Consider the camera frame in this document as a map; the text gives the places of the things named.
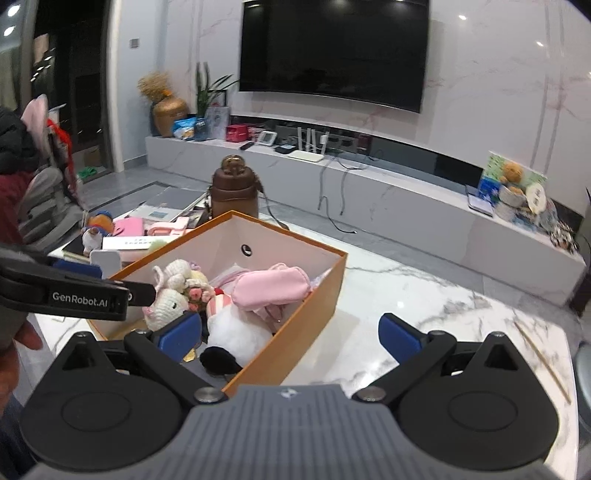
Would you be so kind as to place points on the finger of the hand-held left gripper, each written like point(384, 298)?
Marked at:
point(76, 268)
point(141, 294)

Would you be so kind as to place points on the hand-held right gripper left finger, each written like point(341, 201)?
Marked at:
point(178, 334)

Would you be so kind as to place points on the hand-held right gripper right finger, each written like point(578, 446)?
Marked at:
point(397, 339)

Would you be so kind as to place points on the white pink crocheted bunny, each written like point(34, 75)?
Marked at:
point(171, 300)

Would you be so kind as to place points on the white plush toy striped ear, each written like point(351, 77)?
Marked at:
point(235, 337)

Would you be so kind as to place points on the pink pouch with heart charm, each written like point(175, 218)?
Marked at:
point(268, 288)

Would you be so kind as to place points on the orange cardboard box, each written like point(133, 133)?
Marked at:
point(295, 332)

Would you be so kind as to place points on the white marble desktop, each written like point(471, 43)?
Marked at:
point(415, 295)

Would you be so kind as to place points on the person's left hand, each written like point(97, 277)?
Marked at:
point(28, 336)

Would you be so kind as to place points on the white card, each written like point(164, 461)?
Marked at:
point(105, 264)

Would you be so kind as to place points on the small toy figure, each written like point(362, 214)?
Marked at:
point(94, 230)

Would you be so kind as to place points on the long white box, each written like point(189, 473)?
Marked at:
point(134, 242)

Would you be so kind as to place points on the pink wallet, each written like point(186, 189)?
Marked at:
point(129, 227)

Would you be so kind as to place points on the chair with clothes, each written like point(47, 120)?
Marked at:
point(46, 203)

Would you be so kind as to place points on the pink plastic case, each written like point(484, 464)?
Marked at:
point(168, 225)

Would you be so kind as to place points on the green slippers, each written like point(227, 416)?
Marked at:
point(87, 172)

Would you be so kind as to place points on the white marble TV cabinet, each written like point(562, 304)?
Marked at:
point(392, 207)

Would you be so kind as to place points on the brown water bottle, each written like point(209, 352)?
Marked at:
point(233, 194)

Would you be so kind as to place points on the black jacket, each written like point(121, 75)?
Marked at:
point(16, 138)

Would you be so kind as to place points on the wooden chopstick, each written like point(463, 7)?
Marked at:
point(542, 362)

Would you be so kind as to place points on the pink hat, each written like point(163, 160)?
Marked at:
point(37, 124)

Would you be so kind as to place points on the person's jeans leg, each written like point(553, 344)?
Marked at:
point(11, 438)

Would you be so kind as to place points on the blue snack bag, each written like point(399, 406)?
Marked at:
point(184, 129)

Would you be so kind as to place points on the teddy bear in basket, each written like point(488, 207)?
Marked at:
point(510, 203)

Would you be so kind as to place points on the gold vase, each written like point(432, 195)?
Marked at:
point(170, 115)

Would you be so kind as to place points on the red box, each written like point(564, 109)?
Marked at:
point(238, 133)

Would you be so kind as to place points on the grey round ottoman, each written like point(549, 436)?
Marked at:
point(584, 374)

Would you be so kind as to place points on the black white cow figurines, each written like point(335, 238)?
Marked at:
point(563, 236)

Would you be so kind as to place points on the decorative plate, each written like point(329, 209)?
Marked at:
point(551, 214)

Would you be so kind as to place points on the round white hand fan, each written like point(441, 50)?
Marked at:
point(536, 197)

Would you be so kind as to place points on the dried yellow flowers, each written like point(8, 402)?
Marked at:
point(154, 85)

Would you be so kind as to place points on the small white display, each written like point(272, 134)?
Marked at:
point(268, 137)

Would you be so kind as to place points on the brown teddy bear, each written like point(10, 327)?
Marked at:
point(512, 173)

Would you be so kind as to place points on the small black device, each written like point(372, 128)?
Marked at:
point(285, 148)

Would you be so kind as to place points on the white router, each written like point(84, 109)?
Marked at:
point(305, 156)

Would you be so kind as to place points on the green leafy plant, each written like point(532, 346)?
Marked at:
point(203, 92)

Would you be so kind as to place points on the black television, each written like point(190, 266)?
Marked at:
point(332, 50)

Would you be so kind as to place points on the clear picture frame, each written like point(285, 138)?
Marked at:
point(218, 121)

